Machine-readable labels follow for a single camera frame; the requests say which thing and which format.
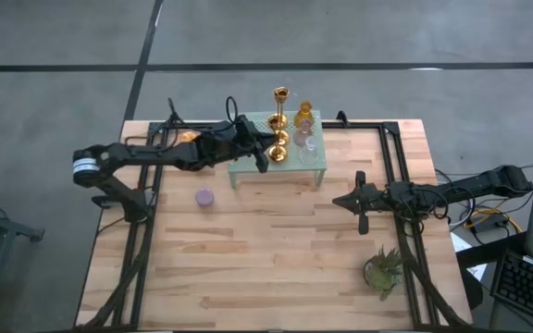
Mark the black aluminium table frame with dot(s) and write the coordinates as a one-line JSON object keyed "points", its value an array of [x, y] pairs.
{"points": [[363, 125]]}

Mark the black keyboard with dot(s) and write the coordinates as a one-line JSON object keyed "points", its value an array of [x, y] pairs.
{"points": [[530, 287]]}

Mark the potted succulent plant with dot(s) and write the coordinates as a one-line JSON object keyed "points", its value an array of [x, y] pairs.
{"points": [[382, 274]]}

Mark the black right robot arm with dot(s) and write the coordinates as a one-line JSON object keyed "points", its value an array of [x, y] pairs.
{"points": [[479, 182]]}

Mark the pink glass candle holder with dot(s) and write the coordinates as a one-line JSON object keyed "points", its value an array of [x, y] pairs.
{"points": [[301, 138]]}

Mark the purple small cup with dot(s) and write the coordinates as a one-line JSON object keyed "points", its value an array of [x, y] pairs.
{"points": [[204, 197]]}

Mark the green perforated metal shelf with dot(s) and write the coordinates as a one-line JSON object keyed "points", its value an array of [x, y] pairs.
{"points": [[241, 166]]}

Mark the white paper sheet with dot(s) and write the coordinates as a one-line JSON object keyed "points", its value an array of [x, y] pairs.
{"points": [[467, 259]]}

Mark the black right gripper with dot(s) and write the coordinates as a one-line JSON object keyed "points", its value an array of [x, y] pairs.
{"points": [[380, 199]]}

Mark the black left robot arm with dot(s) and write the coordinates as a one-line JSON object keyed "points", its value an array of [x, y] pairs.
{"points": [[155, 155]]}

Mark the amber glass candle holder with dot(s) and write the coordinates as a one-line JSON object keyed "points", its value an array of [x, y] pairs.
{"points": [[303, 114]]}

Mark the black power adapter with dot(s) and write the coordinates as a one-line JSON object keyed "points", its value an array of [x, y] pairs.
{"points": [[491, 224]]}

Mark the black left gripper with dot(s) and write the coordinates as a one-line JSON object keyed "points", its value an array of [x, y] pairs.
{"points": [[245, 141]]}

